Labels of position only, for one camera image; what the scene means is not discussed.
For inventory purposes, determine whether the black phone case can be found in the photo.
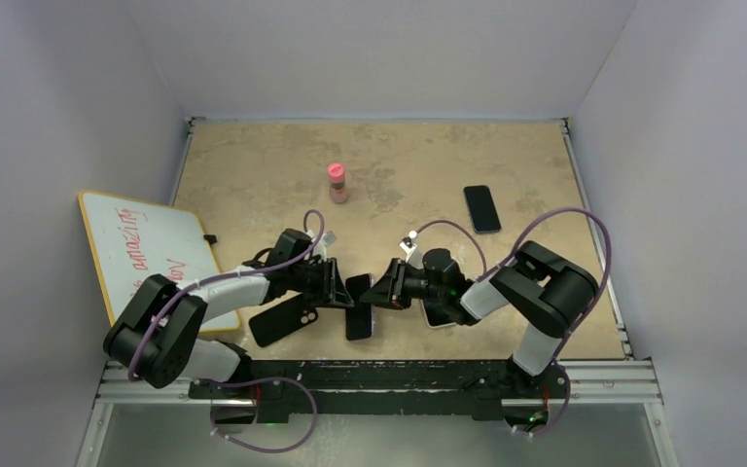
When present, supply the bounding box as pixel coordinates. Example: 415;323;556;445
248;295;319;347

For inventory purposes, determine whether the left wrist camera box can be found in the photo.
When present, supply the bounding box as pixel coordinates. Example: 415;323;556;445
311;231;336;261

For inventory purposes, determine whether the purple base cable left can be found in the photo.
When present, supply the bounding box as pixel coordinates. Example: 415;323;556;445
208;377;320;455

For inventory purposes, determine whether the purple edged smartphone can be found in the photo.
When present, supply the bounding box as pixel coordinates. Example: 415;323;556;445
345;273;374;341

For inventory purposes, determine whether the black smartphone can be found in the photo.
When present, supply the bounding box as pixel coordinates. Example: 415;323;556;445
463;185;502;234

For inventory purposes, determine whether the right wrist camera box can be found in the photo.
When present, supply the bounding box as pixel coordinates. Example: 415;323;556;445
400;231;422;269

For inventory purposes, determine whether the pink capped small bottle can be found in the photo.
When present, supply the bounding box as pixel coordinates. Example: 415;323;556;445
327;162;348;204

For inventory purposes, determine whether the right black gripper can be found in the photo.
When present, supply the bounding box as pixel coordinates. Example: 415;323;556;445
359;258;446;310

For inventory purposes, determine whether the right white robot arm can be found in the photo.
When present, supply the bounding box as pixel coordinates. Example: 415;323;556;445
361;241;599;396

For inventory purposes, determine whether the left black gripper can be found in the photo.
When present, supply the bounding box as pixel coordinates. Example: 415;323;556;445
288;257;353;309

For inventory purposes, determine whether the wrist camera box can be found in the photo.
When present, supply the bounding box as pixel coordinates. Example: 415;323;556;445
311;231;336;261
400;231;422;269

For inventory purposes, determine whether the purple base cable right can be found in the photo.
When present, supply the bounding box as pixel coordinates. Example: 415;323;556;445
509;364;573;441

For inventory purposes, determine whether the beige cased smartphone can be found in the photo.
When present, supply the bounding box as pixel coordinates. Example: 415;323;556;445
421;300;456;329

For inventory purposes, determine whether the black mounting rail base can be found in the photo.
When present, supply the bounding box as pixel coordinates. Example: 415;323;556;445
189;359;569;424

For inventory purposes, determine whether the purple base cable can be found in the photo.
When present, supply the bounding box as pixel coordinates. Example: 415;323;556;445
208;377;320;455
509;364;573;441

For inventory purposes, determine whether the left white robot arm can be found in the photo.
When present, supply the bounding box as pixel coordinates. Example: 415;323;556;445
103;229;355;398

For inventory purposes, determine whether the yellow framed whiteboard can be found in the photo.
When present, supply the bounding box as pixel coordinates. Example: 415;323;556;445
78;190;221;324

